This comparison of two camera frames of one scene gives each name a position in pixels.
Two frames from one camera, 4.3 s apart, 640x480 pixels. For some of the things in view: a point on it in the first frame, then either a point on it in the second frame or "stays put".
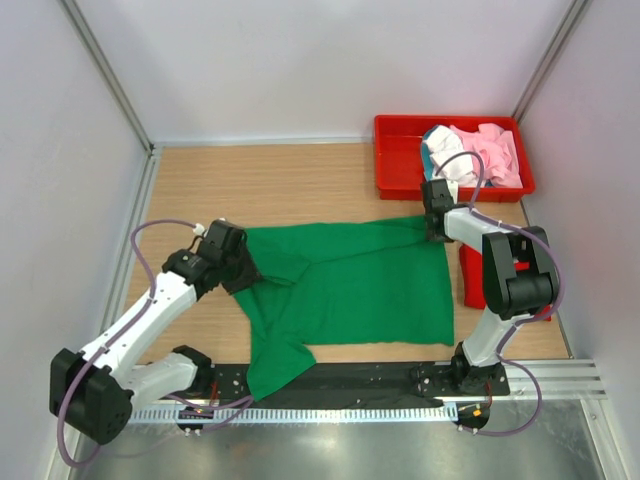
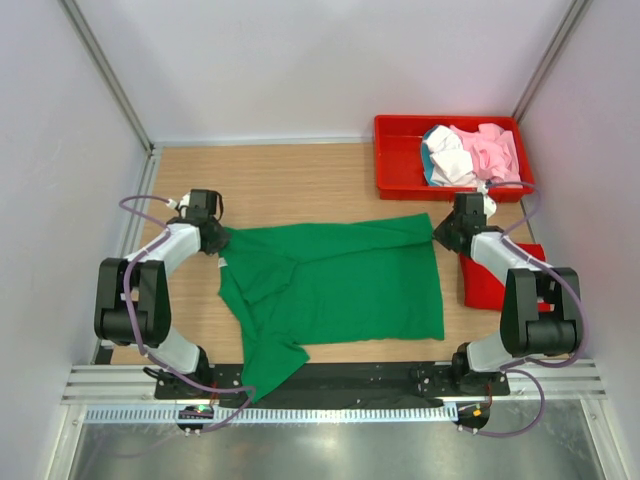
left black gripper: x=250 y=273 to x=221 y=241
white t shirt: x=445 y=143 stays put
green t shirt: x=344 y=282 stays put
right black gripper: x=435 y=237 to x=440 y=233
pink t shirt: x=499 y=151 stays put
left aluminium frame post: x=110 y=74 stays put
